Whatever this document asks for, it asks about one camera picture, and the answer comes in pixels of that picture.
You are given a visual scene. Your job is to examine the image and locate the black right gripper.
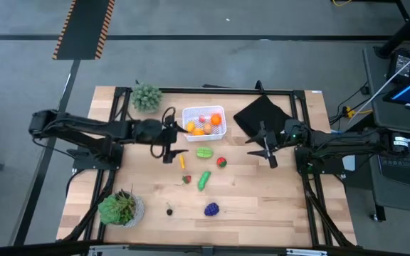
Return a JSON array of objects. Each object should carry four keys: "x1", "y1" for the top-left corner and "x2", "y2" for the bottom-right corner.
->
[{"x1": 245, "y1": 120, "x2": 304, "y2": 169}]

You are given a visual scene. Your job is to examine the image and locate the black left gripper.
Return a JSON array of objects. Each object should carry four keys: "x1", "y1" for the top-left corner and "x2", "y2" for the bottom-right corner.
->
[{"x1": 154, "y1": 117, "x2": 189, "y2": 164}]

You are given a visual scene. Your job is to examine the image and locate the light green toy vegetable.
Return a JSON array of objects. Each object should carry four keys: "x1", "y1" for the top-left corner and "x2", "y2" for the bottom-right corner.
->
[{"x1": 195, "y1": 146, "x2": 215, "y2": 159}]

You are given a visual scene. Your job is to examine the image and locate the white plastic mesh basket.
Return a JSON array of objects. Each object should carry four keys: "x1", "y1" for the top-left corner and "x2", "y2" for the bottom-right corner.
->
[{"x1": 182, "y1": 105, "x2": 227, "y2": 142}]

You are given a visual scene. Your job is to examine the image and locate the black folded cloth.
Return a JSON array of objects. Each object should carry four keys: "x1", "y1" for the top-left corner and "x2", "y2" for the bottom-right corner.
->
[{"x1": 233, "y1": 94, "x2": 300, "y2": 142}]

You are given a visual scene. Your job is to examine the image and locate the green toy cucumber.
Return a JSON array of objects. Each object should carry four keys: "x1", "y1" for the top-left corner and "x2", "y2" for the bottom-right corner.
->
[{"x1": 197, "y1": 170, "x2": 212, "y2": 192}]

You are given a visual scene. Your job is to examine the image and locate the spiky pale green plant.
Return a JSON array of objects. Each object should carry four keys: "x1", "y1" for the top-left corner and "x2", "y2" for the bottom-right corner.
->
[{"x1": 130, "y1": 82, "x2": 164, "y2": 114}]

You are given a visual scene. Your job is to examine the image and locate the purple toy grape bunch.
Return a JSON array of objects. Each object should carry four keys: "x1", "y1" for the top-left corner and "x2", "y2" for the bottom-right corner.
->
[{"x1": 204, "y1": 202, "x2": 221, "y2": 217}]

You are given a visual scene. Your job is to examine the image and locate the white and blue box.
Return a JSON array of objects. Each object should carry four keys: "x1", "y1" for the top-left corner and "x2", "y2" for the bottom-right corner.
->
[{"x1": 331, "y1": 128, "x2": 356, "y2": 172}]

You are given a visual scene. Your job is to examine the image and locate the green succulent in white pot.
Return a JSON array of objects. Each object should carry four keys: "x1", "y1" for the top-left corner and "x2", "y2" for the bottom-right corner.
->
[{"x1": 97, "y1": 189, "x2": 146, "y2": 228}]

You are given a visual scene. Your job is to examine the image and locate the black mat with striped edges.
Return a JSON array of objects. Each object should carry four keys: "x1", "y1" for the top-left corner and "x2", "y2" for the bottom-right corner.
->
[{"x1": 51, "y1": 0, "x2": 116, "y2": 60}]

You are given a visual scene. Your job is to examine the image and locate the black side desk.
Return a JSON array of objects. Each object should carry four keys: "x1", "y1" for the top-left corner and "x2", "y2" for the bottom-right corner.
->
[{"x1": 363, "y1": 46, "x2": 410, "y2": 216}]

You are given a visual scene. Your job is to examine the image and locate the black power adapter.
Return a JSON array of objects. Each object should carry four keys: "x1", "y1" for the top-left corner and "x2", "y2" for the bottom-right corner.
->
[{"x1": 386, "y1": 48, "x2": 410, "y2": 85}]

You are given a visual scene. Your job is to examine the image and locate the black stand leg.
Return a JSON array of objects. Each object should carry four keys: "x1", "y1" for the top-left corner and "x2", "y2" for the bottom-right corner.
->
[{"x1": 374, "y1": 0, "x2": 410, "y2": 60}]

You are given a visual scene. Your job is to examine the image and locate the black aluminium table frame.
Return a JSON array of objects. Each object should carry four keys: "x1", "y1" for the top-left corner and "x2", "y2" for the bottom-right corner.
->
[{"x1": 57, "y1": 86, "x2": 357, "y2": 248}]

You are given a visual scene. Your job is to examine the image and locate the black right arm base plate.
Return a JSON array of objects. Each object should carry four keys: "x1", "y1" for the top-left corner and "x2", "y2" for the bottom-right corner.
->
[{"x1": 294, "y1": 145, "x2": 347, "y2": 175}]

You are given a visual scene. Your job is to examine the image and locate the yellow cable plug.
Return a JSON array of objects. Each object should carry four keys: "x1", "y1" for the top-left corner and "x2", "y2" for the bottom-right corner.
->
[{"x1": 343, "y1": 105, "x2": 374, "y2": 119}]

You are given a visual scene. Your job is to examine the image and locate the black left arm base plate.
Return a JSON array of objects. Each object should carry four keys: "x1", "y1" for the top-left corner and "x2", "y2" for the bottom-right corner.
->
[{"x1": 65, "y1": 142, "x2": 124, "y2": 171}]

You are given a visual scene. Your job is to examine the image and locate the white cable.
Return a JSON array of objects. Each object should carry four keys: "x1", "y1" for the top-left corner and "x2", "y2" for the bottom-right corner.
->
[{"x1": 347, "y1": 42, "x2": 410, "y2": 124}]

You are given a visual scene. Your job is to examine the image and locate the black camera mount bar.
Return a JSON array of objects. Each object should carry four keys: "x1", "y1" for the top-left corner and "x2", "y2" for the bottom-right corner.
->
[{"x1": 0, "y1": 240, "x2": 410, "y2": 256}]

